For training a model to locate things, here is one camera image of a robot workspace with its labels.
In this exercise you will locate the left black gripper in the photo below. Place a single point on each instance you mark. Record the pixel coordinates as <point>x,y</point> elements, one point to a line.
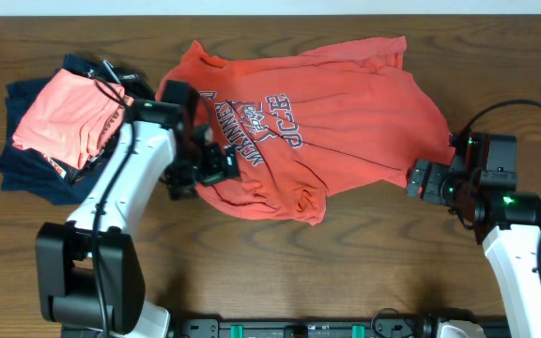
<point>217,172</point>

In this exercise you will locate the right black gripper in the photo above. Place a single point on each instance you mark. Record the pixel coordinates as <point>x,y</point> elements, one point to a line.
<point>416,175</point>

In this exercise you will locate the red soccer t-shirt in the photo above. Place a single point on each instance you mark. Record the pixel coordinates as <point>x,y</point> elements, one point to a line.
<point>312,125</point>

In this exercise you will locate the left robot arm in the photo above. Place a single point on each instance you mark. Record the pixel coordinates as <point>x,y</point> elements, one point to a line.
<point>89,275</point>

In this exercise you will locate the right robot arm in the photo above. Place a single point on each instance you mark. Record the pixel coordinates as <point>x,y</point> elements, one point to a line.
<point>479,186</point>

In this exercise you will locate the folded black garment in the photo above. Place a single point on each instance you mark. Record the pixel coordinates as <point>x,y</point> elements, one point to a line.
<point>134,85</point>

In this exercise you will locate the folded pink shirt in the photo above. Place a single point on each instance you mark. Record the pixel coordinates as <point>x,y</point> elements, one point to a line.
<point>72,119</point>

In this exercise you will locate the folded navy garment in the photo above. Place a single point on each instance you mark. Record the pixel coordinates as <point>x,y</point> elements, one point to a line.
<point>30,171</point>

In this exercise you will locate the black mounting rail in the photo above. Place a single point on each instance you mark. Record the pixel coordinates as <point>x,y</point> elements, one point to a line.
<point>387,322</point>

